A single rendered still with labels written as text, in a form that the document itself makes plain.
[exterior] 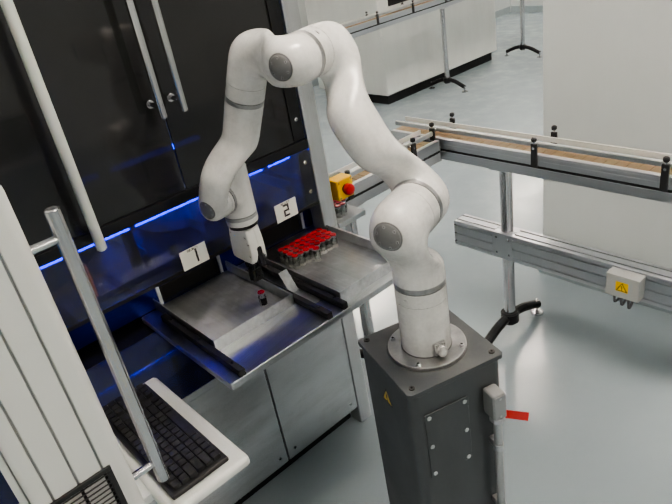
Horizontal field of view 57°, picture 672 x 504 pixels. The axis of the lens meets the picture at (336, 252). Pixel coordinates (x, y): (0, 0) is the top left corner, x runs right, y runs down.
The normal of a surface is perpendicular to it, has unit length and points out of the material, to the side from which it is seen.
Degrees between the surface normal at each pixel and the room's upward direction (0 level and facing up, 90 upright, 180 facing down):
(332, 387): 90
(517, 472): 0
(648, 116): 90
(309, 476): 0
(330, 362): 90
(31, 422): 90
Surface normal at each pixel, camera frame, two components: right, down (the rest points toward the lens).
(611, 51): -0.73, 0.43
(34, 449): 0.67, 0.26
